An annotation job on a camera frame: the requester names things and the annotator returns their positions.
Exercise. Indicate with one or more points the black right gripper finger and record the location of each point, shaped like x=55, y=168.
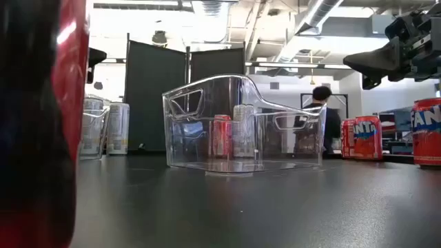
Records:
x=370, y=82
x=379, y=62

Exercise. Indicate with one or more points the clear plastic storage bin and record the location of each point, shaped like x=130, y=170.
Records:
x=105, y=118
x=186, y=86

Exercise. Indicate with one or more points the red Fanta soda can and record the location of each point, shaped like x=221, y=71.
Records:
x=368, y=144
x=427, y=144

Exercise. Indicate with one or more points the person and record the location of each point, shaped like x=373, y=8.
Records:
x=322, y=94

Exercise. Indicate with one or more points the dark computer monitor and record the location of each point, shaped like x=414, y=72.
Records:
x=403, y=120

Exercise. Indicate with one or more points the black ceiling speaker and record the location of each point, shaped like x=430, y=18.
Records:
x=159, y=38

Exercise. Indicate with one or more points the long ceiling light strip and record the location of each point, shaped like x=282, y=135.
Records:
x=293, y=64

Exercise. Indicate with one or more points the round black wall object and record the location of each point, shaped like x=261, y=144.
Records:
x=98, y=85

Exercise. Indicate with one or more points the silver ventilation duct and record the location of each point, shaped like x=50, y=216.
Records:
x=317, y=13

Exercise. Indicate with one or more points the black triangular rail bracket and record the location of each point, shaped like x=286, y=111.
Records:
x=141, y=146

